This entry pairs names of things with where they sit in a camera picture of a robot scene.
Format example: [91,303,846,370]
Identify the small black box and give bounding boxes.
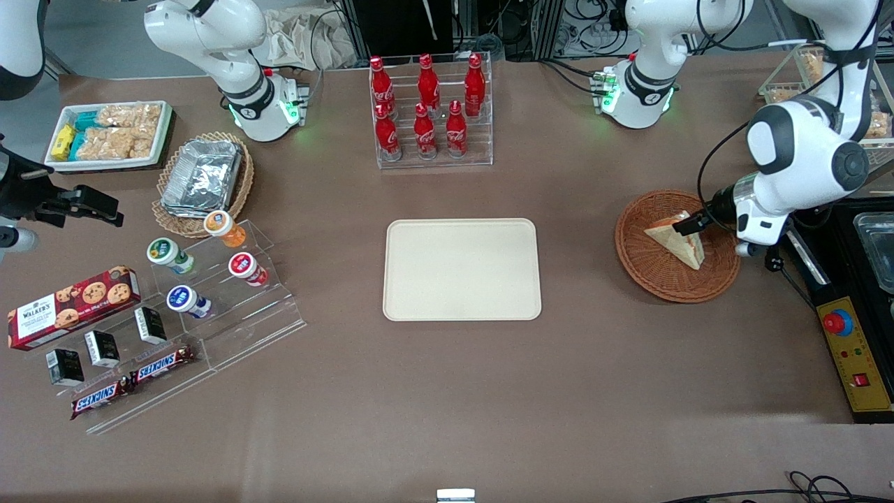
[84,330,122,369]
[134,306,168,346]
[46,348,85,388]

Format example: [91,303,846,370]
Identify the light oval wicker basket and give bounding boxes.
[152,131,255,239]

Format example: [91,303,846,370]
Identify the Snickers chocolate bar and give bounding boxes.
[129,344,198,387]
[70,377,134,421]

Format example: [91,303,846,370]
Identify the red Walkers cookie box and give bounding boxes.
[7,265,142,351]

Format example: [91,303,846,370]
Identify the orange lid yogurt cup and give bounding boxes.
[203,210,248,249]

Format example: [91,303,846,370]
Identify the crumpled beige cloth bag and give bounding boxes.
[253,6,358,71]

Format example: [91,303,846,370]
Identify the red lid yogurt cup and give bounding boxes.
[228,252,270,288]

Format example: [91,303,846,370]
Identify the black power cable with plug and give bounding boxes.
[764,246,819,309]

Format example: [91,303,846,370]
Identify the white wire shelf rack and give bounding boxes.
[759,42,894,170]

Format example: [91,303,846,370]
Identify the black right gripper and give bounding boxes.
[0,142,125,228]

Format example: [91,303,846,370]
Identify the clear acrylic low stand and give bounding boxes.
[24,300,219,436]

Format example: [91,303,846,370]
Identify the black countertop appliance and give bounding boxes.
[781,203,894,424]

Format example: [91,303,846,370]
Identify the clear rice cracker bag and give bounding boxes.
[75,126,156,161]
[96,103,163,131]

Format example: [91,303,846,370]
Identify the black floor cable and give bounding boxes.
[660,471,894,503]

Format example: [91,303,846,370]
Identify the triangular sandwich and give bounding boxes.
[644,212,705,271]

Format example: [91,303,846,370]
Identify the green lid yogurt cup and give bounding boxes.
[146,238,197,275]

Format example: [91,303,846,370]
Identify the black base cables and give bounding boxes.
[536,59,610,96]

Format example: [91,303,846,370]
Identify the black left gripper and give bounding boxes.
[672,179,741,236]

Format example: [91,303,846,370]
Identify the brown round wicker basket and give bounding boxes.
[615,190,742,304]

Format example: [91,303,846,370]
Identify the clear acrylic step stand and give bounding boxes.
[149,219,308,372]

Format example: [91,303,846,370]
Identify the red cola bottle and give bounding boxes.
[418,54,441,112]
[446,100,469,159]
[464,52,487,118]
[375,103,403,162]
[369,56,394,112]
[413,103,438,160]

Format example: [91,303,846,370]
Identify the blue lid yogurt cup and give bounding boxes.
[166,285,212,320]

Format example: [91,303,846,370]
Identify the beige plastic tray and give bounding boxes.
[383,219,543,322]

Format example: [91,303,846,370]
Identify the yellow emergency stop control box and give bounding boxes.
[816,297,894,415]

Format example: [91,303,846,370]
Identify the clear glass container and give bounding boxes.
[853,212,894,295]

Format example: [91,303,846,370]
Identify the stacked aluminium foil containers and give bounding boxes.
[160,140,244,218]

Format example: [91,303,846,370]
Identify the white rectangular snack tray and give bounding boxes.
[44,101,175,173]

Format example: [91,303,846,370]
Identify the clear acrylic bottle rack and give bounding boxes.
[369,52,494,170]

